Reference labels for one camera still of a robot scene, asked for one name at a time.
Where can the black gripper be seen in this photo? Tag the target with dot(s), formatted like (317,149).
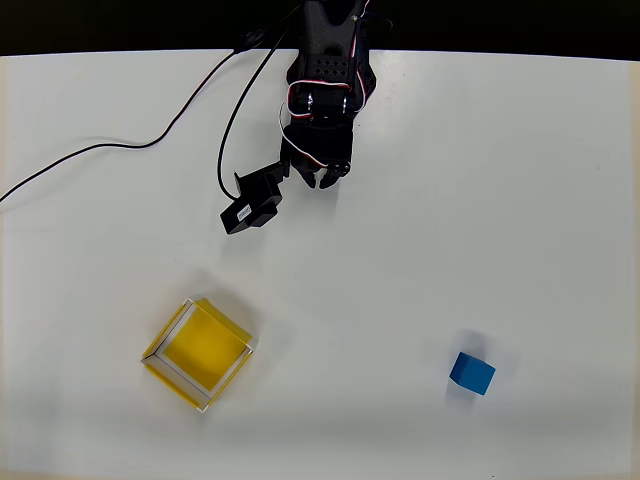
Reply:
(311,165)

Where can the blue cube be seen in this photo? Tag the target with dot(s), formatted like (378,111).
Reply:
(472,374)

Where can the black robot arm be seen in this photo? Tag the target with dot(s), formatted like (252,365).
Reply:
(325,55)

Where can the yellow open box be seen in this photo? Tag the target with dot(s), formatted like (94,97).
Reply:
(210,350)

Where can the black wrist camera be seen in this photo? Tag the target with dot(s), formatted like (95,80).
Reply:
(255,200)

